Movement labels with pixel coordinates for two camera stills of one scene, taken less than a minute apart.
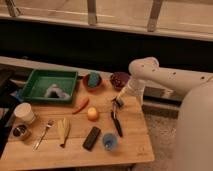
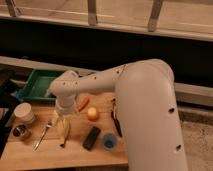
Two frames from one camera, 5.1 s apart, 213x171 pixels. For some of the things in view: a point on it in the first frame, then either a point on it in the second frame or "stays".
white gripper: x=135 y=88 -> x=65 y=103
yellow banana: x=63 y=127 stays
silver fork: x=38 y=142 stays
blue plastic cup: x=109 y=141 stays
